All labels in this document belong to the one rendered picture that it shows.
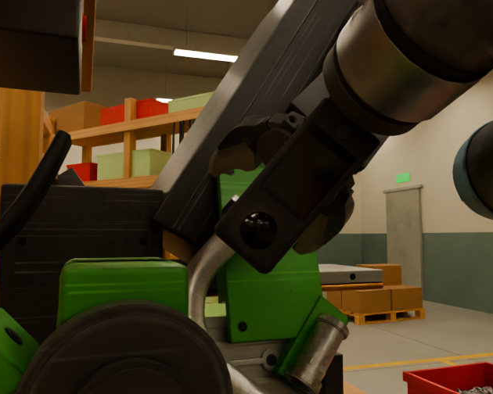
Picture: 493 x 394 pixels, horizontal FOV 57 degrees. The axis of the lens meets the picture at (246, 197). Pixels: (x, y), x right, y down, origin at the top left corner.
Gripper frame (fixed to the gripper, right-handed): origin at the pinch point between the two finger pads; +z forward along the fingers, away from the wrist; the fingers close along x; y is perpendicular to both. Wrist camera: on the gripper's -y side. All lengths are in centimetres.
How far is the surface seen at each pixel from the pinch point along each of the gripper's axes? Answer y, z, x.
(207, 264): -4.9, 5.2, -0.1
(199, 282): -6.8, 5.3, -0.7
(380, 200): 645, 724, -200
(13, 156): 8, 75, 53
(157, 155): 142, 285, 83
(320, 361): -4.3, 5.5, -15.0
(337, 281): 12.7, 20.7, -16.4
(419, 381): 18, 37, -44
